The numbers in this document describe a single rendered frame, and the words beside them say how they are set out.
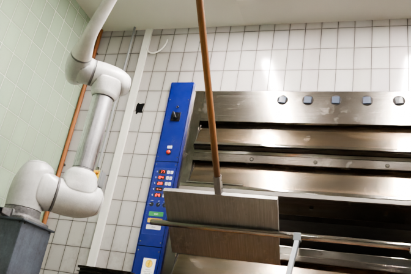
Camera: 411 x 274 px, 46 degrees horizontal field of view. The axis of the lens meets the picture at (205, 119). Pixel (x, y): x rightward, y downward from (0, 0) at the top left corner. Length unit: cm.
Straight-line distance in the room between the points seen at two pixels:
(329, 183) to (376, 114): 48
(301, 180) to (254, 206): 55
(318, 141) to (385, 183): 42
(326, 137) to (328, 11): 80
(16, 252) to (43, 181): 31
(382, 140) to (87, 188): 157
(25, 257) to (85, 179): 40
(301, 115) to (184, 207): 94
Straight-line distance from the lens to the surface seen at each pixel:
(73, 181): 220
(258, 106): 293
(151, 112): 313
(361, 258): 259
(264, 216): 224
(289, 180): 272
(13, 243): 208
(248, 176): 277
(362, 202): 250
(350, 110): 285
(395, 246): 222
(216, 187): 223
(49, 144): 318
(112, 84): 237
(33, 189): 217
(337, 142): 276
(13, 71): 292
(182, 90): 309
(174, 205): 236
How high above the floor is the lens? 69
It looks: 24 degrees up
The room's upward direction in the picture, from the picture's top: 10 degrees clockwise
